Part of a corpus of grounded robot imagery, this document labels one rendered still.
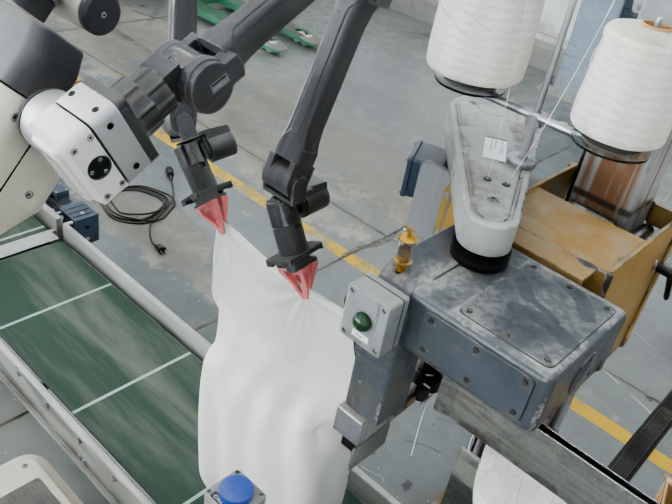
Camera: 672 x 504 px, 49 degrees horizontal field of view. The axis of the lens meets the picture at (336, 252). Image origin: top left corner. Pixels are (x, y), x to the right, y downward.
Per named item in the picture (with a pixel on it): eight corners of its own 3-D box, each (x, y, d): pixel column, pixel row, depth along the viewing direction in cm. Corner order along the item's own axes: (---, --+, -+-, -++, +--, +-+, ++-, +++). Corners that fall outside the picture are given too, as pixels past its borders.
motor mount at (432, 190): (400, 231, 150) (417, 160, 141) (420, 221, 155) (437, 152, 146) (518, 301, 136) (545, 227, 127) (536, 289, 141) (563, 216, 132)
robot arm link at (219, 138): (161, 118, 158) (173, 115, 151) (210, 102, 163) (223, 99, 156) (181, 171, 161) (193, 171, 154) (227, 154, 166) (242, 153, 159)
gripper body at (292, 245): (325, 250, 143) (316, 214, 141) (291, 270, 136) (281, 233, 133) (300, 249, 147) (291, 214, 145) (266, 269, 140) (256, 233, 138)
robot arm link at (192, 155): (169, 149, 158) (174, 141, 153) (198, 139, 161) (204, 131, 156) (182, 179, 159) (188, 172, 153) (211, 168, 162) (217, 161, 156)
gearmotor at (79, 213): (23, 216, 287) (20, 182, 279) (59, 205, 297) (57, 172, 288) (65, 252, 272) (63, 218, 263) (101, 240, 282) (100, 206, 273)
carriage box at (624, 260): (437, 344, 142) (480, 205, 125) (525, 283, 165) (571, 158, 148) (548, 419, 130) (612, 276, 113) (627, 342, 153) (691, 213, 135)
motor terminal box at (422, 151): (394, 206, 151) (405, 155, 145) (405, 185, 159) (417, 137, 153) (433, 218, 150) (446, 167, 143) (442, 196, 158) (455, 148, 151)
